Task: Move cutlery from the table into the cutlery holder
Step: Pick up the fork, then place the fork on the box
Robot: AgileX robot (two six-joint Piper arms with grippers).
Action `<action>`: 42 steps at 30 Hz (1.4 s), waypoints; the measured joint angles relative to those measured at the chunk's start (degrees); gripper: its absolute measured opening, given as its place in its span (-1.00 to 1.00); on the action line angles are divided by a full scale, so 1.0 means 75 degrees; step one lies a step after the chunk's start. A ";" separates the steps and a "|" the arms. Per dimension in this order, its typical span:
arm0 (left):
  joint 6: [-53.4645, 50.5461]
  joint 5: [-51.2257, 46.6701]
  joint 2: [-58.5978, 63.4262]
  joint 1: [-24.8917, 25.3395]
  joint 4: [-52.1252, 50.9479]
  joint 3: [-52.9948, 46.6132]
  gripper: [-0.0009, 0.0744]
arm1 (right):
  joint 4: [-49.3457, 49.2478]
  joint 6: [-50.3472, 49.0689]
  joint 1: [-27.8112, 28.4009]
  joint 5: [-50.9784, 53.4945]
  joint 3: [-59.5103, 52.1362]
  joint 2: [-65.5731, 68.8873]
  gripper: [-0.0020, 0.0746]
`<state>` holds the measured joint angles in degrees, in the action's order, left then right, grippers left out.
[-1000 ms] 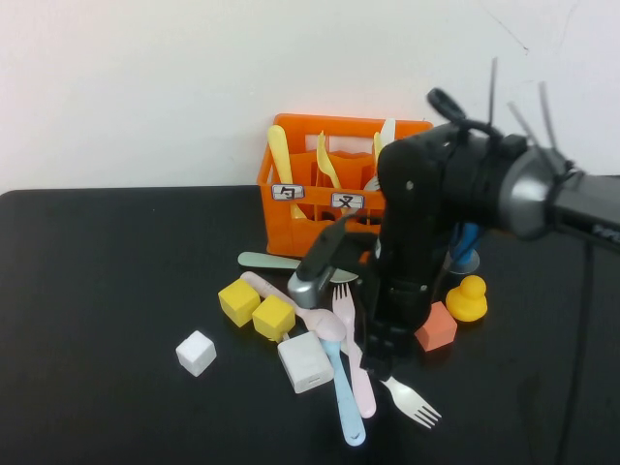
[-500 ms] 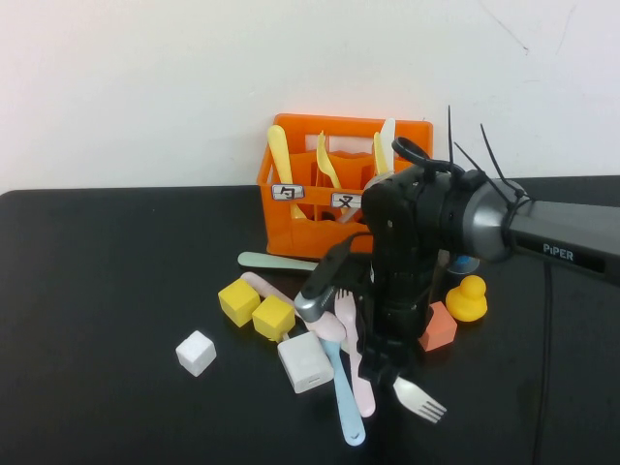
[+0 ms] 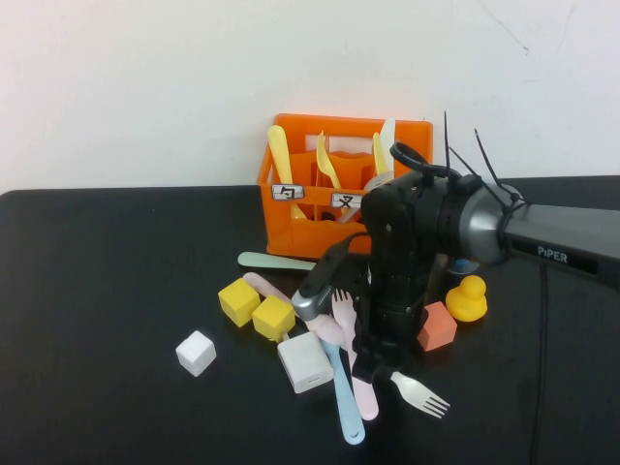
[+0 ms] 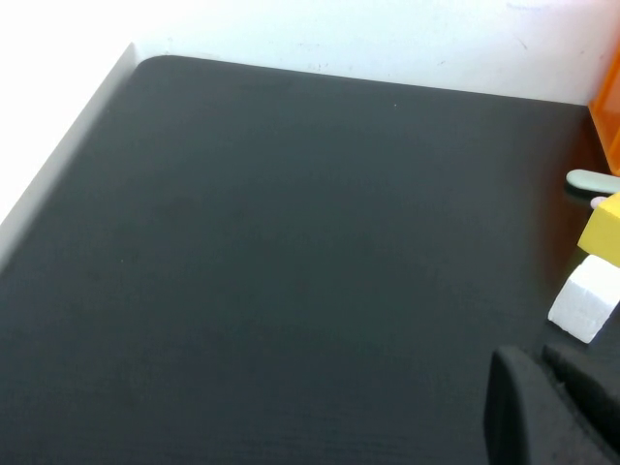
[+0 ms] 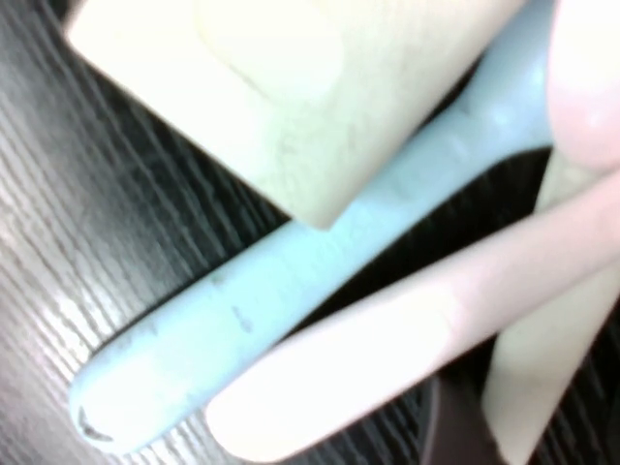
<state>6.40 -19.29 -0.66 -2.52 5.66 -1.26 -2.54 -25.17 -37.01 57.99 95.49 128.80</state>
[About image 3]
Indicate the grey plastic fork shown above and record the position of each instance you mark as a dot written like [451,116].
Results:
[375,183]

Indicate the yellow plastic spoon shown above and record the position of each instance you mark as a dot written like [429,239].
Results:
[280,150]

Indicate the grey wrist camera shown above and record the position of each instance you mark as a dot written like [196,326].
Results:
[317,286]

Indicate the yellow plastic knife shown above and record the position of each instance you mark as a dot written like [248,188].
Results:
[380,155]

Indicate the white charger block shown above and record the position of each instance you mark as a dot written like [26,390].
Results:
[305,363]

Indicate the blue paper cone cup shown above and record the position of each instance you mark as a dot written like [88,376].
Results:
[462,265]

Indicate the light blue plastic fork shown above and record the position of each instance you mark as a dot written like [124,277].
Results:
[346,407]

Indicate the orange foam cube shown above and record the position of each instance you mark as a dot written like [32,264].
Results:
[438,327]

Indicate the black zip tie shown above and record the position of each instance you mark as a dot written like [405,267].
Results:
[484,155]
[462,162]
[446,140]

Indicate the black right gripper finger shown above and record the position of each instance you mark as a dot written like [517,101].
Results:
[365,370]
[393,358]

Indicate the yellow foam cube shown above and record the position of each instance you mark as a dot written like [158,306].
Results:
[273,317]
[238,300]

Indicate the pink plastic fork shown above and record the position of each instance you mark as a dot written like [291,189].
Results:
[345,315]

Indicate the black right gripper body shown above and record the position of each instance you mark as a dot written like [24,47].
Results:
[397,295]

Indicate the green plastic spoon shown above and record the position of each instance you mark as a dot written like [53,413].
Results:
[271,261]

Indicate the yellow rubber duck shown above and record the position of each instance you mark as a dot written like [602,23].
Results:
[466,302]

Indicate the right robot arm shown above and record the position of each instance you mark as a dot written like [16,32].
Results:
[533,232]

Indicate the orange plastic cutlery crate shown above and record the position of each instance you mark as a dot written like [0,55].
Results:
[300,237]

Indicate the white paper label with character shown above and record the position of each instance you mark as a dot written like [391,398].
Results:
[346,200]
[288,192]

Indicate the white plastic knife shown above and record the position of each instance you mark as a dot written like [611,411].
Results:
[388,131]

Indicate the white foam cube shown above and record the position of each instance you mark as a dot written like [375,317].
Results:
[195,353]

